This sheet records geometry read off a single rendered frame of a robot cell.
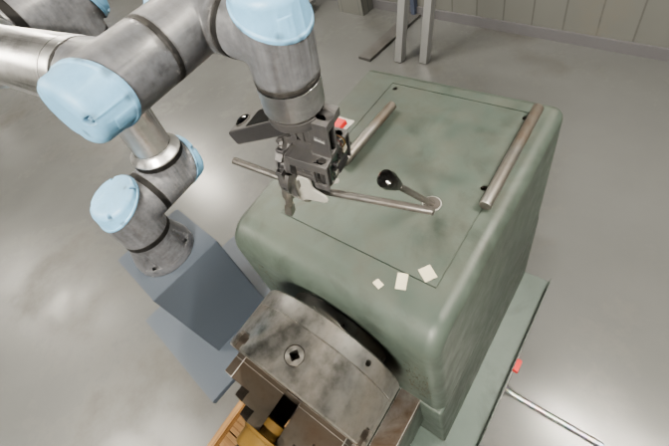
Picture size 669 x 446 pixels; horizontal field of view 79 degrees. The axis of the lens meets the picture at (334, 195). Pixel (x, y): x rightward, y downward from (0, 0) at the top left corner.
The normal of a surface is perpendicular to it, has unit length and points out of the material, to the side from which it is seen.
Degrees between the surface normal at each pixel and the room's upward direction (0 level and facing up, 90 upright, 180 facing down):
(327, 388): 36
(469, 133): 0
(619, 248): 0
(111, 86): 70
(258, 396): 55
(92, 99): 64
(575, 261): 0
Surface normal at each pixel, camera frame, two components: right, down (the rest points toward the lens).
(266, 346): -0.35, -0.67
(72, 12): 0.84, 0.36
